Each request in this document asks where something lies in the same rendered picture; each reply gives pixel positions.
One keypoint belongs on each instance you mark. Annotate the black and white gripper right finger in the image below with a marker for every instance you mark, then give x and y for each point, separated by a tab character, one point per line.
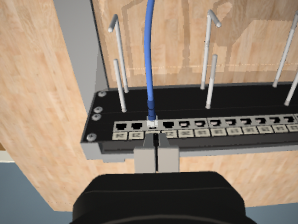
167	155

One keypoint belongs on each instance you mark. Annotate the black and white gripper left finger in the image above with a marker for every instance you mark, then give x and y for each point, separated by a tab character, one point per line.
145	160

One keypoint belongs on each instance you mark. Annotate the blue patch cable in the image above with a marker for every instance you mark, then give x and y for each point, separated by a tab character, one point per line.
147	53

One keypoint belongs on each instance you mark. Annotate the black patch panel rack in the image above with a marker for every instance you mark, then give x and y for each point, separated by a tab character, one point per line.
228	124

